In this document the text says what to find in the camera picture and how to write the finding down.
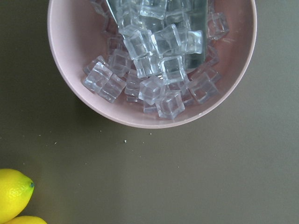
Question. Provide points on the yellow lemon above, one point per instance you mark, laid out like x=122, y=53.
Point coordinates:
x=16, y=190
x=26, y=220

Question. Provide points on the clear ice cubes pile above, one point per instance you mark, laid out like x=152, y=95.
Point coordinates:
x=161, y=86

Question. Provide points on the metal ice scoop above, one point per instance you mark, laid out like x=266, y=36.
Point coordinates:
x=163, y=28

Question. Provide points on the pink bowl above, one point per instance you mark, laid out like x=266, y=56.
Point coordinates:
x=75, y=39

